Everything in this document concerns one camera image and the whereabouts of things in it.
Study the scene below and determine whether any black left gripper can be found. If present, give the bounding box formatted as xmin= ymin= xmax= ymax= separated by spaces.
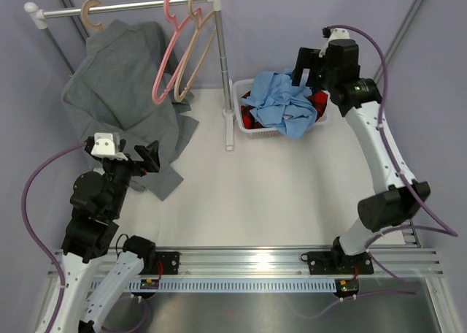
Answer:
xmin=104 ymin=139 xmax=159 ymax=217

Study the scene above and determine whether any red black plaid shirt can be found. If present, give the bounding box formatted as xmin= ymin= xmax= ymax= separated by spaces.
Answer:
xmin=240 ymin=91 xmax=328 ymax=129

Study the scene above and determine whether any light blue shirt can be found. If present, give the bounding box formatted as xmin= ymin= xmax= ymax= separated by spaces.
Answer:
xmin=242 ymin=70 xmax=318 ymax=139

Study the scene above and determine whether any wooden hanger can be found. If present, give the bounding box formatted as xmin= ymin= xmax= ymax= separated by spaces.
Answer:
xmin=80 ymin=0 xmax=104 ymax=31
xmin=173 ymin=0 xmax=217 ymax=103

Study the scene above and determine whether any pink plastic hanger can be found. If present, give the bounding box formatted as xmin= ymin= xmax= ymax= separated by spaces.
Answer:
xmin=152 ymin=0 xmax=190 ymax=105

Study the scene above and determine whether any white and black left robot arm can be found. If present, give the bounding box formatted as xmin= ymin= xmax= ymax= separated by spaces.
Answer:
xmin=21 ymin=133 xmax=161 ymax=332

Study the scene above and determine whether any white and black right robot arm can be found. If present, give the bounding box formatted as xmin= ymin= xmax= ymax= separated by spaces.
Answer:
xmin=292 ymin=39 xmax=431 ymax=275

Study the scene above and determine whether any grey shirt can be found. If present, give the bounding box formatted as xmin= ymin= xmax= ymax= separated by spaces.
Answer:
xmin=61 ymin=19 xmax=198 ymax=201

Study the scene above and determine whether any white plastic basket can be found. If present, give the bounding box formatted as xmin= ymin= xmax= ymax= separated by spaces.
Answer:
xmin=231 ymin=79 xmax=329 ymax=138

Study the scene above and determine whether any white metal clothes rack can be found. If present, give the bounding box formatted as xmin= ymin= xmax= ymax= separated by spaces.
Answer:
xmin=24 ymin=0 xmax=236 ymax=152

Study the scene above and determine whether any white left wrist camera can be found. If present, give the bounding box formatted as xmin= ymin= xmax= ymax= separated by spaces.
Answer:
xmin=90 ymin=133 xmax=128 ymax=161

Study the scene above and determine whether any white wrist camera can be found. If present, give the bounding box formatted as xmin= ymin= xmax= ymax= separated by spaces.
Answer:
xmin=90 ymin=133 xmax=128 ymax=161
xmin=319 ymin=27 xmax=350 ymax=58

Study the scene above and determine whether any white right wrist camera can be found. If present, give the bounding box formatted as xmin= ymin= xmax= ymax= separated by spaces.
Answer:
xmin=319 ymin=27 xmax=350 ymax=58

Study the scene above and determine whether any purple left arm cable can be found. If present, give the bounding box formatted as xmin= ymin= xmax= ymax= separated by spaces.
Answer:
xmin=20 ymin=142 xmax=153 ymax=333

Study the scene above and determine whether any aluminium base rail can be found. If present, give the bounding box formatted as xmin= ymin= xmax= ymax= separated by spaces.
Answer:
xmin=47 ymin=247 xmax=446 ymax=278

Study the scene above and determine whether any white slotted cable duct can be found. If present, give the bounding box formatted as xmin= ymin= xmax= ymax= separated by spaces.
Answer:
xmin=87 ymin=278 xmax=339 ymax=293

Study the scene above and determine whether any aluminium frame post right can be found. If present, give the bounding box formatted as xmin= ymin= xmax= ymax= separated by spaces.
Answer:
xmin=359 ymin=0 xmax=437 ymax=246

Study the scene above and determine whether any aluminium frame post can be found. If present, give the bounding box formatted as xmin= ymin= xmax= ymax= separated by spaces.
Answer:
xmin=59 ymin=0 xmax=89 ymax=44
xmin=359 ymin=0 xmax=437 ymax=246

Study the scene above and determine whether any aluminium frame post left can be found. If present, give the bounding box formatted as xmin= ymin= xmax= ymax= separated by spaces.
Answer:
xmin=59 ymin=0 xmax=89 ymax=44

